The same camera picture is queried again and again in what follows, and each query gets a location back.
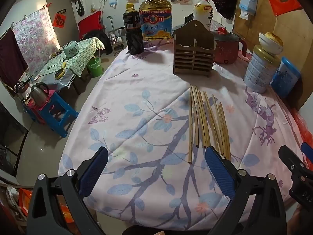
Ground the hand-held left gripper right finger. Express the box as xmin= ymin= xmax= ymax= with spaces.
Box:
xmin=205 ymin=146 xmax=287 ymax=235

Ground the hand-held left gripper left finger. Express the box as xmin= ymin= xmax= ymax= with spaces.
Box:
xmin=26 ymin=146 xmax=109 ymax=235

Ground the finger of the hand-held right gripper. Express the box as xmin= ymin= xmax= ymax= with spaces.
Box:
xmin=278 ymin=145 xmax=310 ymax=177
xmin=301 ymin=142 xmax=313 ymax=158

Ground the bunch of wooden chopsticks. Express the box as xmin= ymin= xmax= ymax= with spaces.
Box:
xmin=188 ymin=85 xmax=231 ymax=164

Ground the wooden chopstick holder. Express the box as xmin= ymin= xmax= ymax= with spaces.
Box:
xmin=173 ymin=20 xmax=218 ymax=77

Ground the person's right hand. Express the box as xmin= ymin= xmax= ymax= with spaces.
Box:
xmin=290 ymin=204 xmax=313 ymax=235

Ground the blue plastic stool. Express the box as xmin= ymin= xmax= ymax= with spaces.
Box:
xmin=24 ymin=92 xmax=79 ymax=138

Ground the pink floral tablecloth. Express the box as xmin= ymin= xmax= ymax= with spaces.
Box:
xmin=58 ymin=40 xmax=306 ymax=228

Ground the blue lidded canister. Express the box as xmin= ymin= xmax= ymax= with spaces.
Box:
xmin=270 ymin=57 xmax=301 ymax=99

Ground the orange box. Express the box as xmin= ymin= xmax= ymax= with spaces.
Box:
xmin=17 ymin=188 xmax=33 ymax=217

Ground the milk powder tin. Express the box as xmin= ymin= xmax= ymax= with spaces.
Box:
xmin=244 ymin=44 xmax=282 ymax=94

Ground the steel kettle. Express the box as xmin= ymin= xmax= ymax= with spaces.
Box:
xmin=29 ymin=83 xmax=50 ymax=106

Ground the grey fringed cloth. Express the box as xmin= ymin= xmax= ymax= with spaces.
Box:
xmin=40 ymin=67 xmax=77 ymax=91

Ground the green bucket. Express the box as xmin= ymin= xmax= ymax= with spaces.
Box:
xmin=87 ymin=57 xmax=104 ymax=77

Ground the small yellow pan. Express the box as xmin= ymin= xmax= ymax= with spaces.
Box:
xmin=54 ymin=62 xmax=67 ymax=80

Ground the dark teapot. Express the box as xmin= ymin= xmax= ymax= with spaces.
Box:
xmin=14 ymin=80 xmax=26 ymax=94

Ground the white bowl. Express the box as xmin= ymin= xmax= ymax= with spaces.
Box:
xmin=259 ymin=32 xmax=282 ymax=55

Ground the red electric pot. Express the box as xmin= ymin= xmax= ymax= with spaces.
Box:
xmin=211 ymin=27 xmax=247 ymax=65

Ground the green checked table cover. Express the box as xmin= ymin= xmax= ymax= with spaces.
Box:
xmin=39 ymin=37 xmax=105 ymax=77

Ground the mint green rice cooker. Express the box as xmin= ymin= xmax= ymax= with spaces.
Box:
xmin=63 ymin=41 xmax=80 ymax=59

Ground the small wooden chair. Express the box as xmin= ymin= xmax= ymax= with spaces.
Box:
xmin=108 ymin=28 xmax=128 ymax=55

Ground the black clothing pile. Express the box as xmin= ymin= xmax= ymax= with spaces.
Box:
xmin=83 ymin=29 xmax=113 ymax=55

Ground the dark soy sauce bottle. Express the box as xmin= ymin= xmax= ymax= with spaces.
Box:
xmin=123 ymin=3 xmax=145 ymax=55

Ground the maroon hanging cloth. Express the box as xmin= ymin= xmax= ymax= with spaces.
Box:
xmin=0 ymin=28 xmax=28 ymax=89

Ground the pink floral hanging sheet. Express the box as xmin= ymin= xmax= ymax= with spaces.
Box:
xmin=12 ymin=6 xmax=60 ymax=70

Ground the red cloth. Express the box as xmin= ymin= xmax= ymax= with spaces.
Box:
xmin=78 ymin=11 xmax=104 ymax=40

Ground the red paper door decoration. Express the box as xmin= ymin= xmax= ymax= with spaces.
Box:
xmin=53 ymin=13 xmax=66 ymax=29

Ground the white bottle with red cap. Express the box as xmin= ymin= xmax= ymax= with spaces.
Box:
xmin=193 ymin=0 xmax=214 ymax=31

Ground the large cooking oil bottle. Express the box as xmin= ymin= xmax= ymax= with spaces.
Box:
xmin=139 ymin=0 xmax=173 ymax=41

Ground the blue hanging tissue bag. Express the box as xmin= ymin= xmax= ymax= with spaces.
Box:
xmin=238 ymin=0 xmax=258 ymax=20

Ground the black racket bag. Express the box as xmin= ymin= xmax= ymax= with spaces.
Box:
xmin=73 ymin=0 xmax=85 ymax=15

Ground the grey door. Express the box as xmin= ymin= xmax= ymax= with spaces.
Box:
xmin=45 ymin=0 xmax=81 ymax=49

